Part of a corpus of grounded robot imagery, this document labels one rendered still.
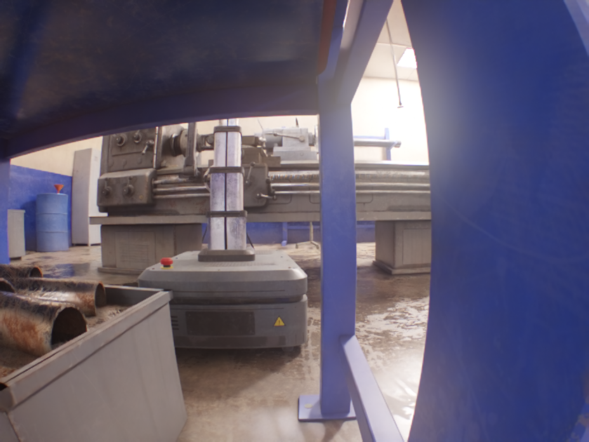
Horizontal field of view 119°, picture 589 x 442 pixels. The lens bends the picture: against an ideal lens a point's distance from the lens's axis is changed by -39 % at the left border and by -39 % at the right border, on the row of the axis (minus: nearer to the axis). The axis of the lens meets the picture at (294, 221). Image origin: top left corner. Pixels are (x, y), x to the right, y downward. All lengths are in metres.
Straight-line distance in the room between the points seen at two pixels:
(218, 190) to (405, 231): 1.47
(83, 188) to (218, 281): 5.19
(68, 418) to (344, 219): 0.48
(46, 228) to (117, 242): 2.54
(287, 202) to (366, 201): 0.58
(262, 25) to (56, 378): 0.48
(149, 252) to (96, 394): 2.01
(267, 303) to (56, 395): 0.65
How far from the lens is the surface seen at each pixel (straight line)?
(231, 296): 0.81
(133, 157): 2.49
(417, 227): 2.19
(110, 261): 2.55
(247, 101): 0.58
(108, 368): 0.37
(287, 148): 2.22
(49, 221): 4.85
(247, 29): 0.44
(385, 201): 2.15
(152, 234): 2.28
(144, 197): 2.22
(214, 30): 0.44
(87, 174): 5.82
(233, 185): 1.05
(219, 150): 1.10
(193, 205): 2.21
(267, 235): 5.32
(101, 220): 2.46
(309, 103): 0.56
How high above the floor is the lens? 0.40
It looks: level
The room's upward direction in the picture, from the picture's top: 1 degrees counter-clockwise
